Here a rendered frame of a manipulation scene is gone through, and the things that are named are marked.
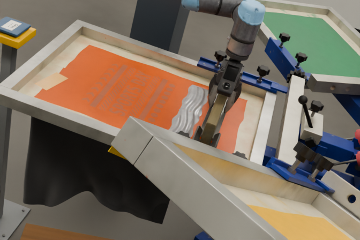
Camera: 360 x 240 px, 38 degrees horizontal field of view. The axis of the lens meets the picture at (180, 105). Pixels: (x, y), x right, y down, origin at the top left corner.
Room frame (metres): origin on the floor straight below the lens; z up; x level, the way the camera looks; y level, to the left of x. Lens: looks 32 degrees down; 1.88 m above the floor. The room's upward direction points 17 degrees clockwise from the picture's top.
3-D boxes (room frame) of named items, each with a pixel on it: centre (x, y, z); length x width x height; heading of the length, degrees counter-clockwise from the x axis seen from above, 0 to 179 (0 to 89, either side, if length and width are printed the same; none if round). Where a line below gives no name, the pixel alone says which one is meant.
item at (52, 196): (1.24, 0.18, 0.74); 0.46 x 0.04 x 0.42; 84
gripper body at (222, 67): (1.45, -0.12, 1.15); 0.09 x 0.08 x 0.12; 174
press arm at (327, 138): (1.38, -0.46, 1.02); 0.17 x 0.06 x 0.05; 84
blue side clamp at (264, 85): (1.69, -0.17, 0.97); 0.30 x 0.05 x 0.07; 84
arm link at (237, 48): (1.44, -0.12, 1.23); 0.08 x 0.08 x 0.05
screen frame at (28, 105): (1.44, 0.10, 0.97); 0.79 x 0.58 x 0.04; 84
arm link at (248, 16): (1.44, -0.12, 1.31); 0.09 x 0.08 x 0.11; 15
